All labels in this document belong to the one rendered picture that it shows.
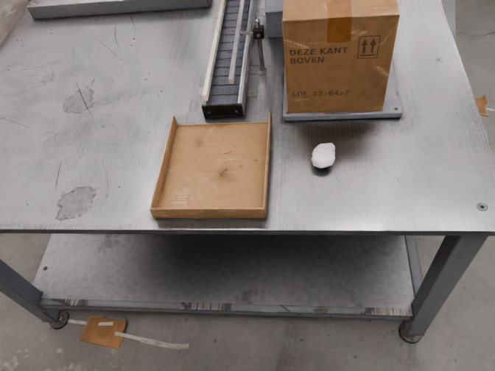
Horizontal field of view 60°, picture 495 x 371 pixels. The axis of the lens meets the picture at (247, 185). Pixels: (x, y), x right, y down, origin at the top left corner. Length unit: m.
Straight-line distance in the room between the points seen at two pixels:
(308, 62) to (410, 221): 0.42
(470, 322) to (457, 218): 0.88
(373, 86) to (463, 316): 1.04
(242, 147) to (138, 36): 0.65
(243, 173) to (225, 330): 0.86
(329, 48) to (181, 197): 0.48
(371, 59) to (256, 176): 0.37
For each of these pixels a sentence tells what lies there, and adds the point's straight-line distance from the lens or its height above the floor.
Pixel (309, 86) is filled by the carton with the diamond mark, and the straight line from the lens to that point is 1.08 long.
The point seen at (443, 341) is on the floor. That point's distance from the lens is 1.79.
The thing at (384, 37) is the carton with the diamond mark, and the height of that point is 1.07.
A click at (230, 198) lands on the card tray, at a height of 0.83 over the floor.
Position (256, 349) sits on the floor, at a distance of 1.72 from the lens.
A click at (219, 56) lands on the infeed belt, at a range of 1.31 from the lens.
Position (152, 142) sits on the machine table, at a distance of 1.18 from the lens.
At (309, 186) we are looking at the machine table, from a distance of 1.01.
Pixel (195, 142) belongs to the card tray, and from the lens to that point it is 1.14.
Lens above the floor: 1.65
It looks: 53 degrees down
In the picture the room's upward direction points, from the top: 11 degrees counter-clockwise
